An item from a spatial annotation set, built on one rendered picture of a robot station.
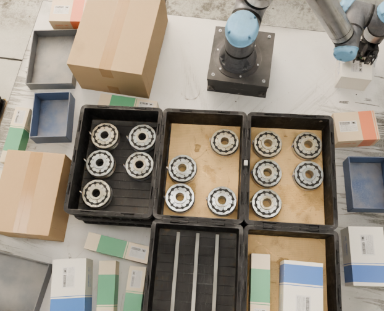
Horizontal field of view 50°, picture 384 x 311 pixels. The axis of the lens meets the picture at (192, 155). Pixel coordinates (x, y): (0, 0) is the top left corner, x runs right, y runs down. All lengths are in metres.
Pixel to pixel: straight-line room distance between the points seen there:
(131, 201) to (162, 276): 0.28
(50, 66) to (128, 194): 0.74
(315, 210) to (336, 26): 0.61
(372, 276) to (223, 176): 0.61
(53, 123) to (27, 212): 0.44
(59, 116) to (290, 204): 1.01
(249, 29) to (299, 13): 1.41
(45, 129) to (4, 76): 1.15
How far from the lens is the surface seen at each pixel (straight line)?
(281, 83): 1.81
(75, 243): 1.65
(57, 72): 1.93
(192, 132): 1.55
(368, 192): 1.71
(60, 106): 1.84
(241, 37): 1.52
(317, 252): 1.48
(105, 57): 1.66
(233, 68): 1.66
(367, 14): 1.57
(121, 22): 1.74
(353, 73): 1.79
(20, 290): 1.70
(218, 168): 1.50
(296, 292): 1.37
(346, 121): 1.70
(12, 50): 3.01
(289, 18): 2.88
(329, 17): 1.37
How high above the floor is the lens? 2.26
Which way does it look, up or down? 71 degrees down
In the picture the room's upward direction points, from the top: 7 degrees counter-clockwise
